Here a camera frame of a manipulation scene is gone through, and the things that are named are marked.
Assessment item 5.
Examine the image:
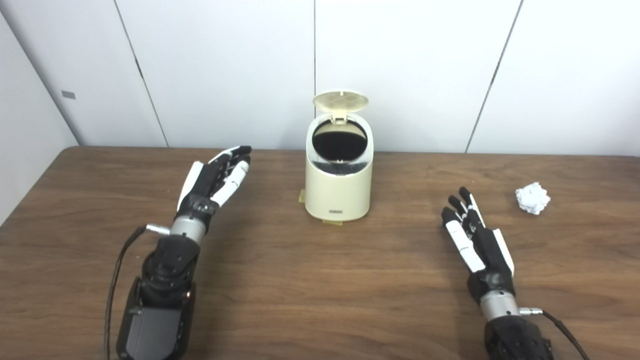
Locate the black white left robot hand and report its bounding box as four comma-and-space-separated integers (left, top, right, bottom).
176, 145, 252, 223

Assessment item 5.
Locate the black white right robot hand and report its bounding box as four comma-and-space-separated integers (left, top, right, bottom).
441, 187, 516, 303

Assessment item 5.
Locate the white paper ball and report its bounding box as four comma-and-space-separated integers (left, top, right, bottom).
515, 182, 551, 216

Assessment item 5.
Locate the cream round bin lid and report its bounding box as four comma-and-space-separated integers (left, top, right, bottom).
313, 89, 370, 125

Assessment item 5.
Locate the cream-colored bin body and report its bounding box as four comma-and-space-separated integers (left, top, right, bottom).
305, 112, 375, 222

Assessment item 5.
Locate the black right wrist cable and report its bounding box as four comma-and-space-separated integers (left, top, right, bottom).
520, 307, 591, 360

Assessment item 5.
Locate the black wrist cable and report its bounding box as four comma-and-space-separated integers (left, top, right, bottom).
520, 307, 591, 360
103, 224, 171, 360

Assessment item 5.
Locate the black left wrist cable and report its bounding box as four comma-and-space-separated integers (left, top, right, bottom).
103, 224, 171, 360

